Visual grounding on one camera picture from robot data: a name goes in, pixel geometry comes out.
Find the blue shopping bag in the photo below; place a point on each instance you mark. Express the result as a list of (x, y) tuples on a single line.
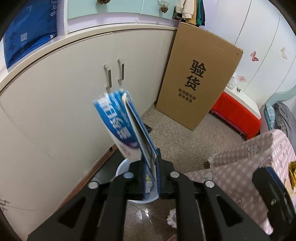
[(30, 34)]

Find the white plastic bag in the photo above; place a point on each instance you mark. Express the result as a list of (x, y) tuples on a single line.
[(232, 81)]

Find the white wardrobe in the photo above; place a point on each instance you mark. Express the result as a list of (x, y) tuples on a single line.
[(254, 27)]

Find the gold foil wrapper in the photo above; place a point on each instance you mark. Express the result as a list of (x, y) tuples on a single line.
[(291, 175)]

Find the tall cardboard box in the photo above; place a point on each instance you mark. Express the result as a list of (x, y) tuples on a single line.
[(196, 76)]

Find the cream low cabinet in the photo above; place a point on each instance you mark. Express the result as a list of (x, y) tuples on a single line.
[(57, 104)]

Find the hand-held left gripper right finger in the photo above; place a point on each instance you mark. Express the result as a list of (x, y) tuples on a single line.
[(158, 176)]

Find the green hanging jacket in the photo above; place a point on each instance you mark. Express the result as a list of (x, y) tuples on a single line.
[(200, 14)]

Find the round table pink checked cloth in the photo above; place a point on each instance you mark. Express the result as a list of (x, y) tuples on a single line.
[(231, 171)]

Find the pink butterfly sticker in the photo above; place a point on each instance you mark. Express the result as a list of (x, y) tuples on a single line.
[(254, 56)]

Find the mint green drawer unit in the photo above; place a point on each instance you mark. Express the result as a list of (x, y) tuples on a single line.
[(115, 14)]

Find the grey duvet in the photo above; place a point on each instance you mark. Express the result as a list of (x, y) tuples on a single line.
[(285, 118)]

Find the light blue plastic bin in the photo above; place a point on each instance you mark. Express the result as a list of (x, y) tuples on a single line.
[(118, 166)]

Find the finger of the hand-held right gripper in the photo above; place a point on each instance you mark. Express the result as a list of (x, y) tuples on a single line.
[(270, 190)]

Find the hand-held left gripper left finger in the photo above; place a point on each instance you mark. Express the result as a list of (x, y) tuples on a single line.
[(104, 208)]

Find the blue patterned bed sheet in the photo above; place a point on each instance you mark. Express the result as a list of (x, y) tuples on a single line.
[(267, 115)]

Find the cream hanging jacket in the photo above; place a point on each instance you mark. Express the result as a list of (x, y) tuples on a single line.
[(185, 9)]

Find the blue white lettered packet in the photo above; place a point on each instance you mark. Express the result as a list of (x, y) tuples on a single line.
[(115, 120)]

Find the pine cone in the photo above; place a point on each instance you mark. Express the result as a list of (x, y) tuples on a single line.
[(103, 1), (164, 8)]

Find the mint green bunk bed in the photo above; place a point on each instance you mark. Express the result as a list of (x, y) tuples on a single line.
[(282, 95)]

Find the pale butterfly sticker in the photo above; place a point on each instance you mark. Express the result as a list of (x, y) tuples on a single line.
[(284, 53)]

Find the red storage bench white top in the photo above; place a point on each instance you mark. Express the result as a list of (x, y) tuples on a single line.
[(233, 113)]

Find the pink flower sticker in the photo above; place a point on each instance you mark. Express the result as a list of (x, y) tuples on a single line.
[(241, 78)]

